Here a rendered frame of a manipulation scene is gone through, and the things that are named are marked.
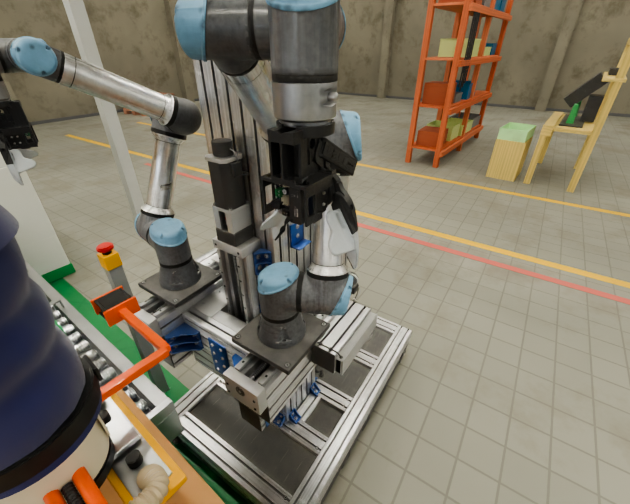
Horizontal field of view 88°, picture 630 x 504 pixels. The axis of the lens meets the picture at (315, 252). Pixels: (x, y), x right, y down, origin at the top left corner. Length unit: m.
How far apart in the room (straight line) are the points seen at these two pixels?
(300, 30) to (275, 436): 1.68
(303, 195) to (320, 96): 0.11
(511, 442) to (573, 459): 0.29
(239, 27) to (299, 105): 0.15
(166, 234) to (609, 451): 2.40
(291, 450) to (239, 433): 0.27
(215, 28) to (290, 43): 0.15
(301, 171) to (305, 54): 0.12
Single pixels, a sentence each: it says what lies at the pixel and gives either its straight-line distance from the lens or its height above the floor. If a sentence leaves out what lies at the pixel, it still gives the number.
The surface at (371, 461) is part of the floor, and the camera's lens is 2.00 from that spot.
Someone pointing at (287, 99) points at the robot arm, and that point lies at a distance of 0.39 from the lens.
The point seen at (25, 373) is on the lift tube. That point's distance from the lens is 0.60.
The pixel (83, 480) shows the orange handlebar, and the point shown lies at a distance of 0.76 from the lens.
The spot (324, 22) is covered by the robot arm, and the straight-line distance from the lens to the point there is 0.39.
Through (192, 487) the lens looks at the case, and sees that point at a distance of 0.96.
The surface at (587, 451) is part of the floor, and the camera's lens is 2.46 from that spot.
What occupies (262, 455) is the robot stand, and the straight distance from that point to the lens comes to 1.78.
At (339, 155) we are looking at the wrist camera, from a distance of 0.47.
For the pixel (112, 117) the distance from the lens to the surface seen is 4.10.
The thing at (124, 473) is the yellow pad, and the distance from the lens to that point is 0.87.
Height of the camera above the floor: 1.80
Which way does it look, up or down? 32 degrees down
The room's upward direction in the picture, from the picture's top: straight up
